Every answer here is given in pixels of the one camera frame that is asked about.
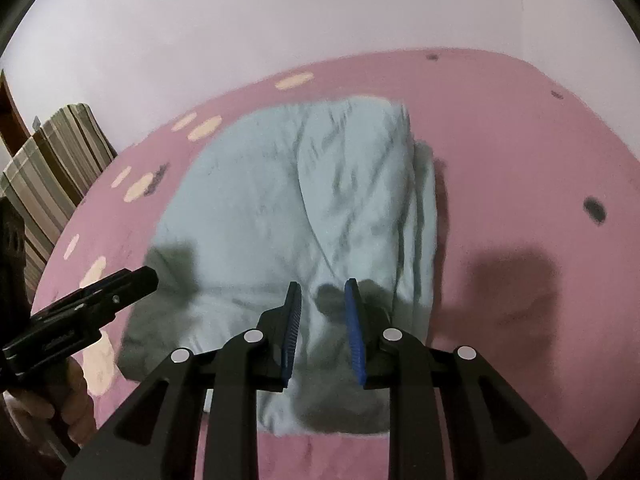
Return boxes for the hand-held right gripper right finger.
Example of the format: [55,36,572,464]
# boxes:
[344,278,588,480]

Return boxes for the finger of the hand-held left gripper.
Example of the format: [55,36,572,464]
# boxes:
[47,268,134,314]
[30,266,159,335]

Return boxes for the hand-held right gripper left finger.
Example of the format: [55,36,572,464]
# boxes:
[62,281,303,480]

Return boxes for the light blue puffer jacket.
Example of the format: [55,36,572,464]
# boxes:
[117,97,441,436]

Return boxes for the person's left hand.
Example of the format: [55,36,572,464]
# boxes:
[5,356,99,447]

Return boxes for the striped pillow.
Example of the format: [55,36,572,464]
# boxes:
[0,103,117,306]

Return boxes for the brown wooden furniture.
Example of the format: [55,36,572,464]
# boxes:
[0,69,32,158]

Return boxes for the pink spotted bed sheet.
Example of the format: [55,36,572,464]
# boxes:
[30,49,640,480]

